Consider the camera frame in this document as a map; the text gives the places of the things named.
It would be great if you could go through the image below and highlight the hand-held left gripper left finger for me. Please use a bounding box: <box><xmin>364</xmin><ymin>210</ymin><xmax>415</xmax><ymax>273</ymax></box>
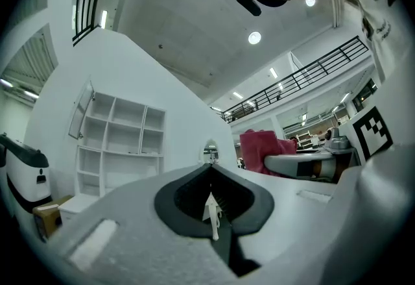
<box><xmin>48</xmin><ymin>162</ymin><xmax>241</xmax><ymax>285</ymax></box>

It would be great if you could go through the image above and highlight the low white cabinet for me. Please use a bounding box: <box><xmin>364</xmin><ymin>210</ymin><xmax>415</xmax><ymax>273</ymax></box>
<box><xmin>58</xmin><ymin>194</ymin><xmax>100</xmax><ymax>225</ymax></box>

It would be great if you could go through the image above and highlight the black head-worn camera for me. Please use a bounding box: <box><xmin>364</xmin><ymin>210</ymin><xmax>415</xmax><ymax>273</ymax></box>
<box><xmin>231</xmin><ymin>0</ymin><xmax>263</xmax><ymax>18</ymax></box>

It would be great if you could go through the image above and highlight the cardboard box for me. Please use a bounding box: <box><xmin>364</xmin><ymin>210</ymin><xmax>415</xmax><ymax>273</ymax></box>
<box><xmin>32</xmin><ymin>195</ymin><xmax>75</xmax><ymax>243</ymax></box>

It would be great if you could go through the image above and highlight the white open shelf cabinet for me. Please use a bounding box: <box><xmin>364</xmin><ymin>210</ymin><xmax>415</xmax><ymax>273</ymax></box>
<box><xmin>67</xmin><ymin>79</ymin><xmax>167</xmax><ymax>198</ymax></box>

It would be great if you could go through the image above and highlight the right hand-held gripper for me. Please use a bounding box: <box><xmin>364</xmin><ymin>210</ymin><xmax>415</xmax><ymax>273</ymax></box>
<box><xmin>264</xmin><ymin>106</ymin><xmax>396</xmax><ymax>182</ymax></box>

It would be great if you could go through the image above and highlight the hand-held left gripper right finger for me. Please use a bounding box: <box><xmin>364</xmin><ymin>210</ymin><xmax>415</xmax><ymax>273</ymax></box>
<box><xmin>211</xmin><ymin>162</ymin><xmax>344</xmax><ymax>285</ymax></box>

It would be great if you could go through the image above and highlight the red cloth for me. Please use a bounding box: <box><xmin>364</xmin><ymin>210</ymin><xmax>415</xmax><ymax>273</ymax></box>
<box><xmin>239</xmin><ymin>129</ymin><xmax>298</xmax><ymax>178</ymax></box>

